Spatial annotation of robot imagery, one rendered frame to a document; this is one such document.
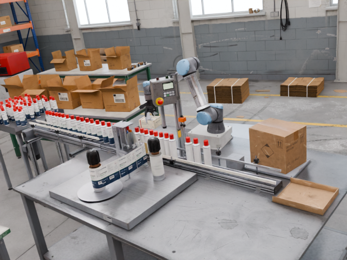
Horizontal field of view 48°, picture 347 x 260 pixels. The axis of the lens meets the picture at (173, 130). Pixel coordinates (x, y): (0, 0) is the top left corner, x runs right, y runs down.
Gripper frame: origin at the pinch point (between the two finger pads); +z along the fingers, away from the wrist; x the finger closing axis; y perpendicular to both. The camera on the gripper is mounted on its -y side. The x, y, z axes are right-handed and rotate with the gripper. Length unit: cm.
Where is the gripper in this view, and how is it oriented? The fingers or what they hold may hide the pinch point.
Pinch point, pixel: (150, 119)
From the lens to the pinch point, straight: 347.5
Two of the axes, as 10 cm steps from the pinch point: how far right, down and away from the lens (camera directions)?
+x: 4.8, -3.7, 8.0
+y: 8.7, 0.9, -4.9
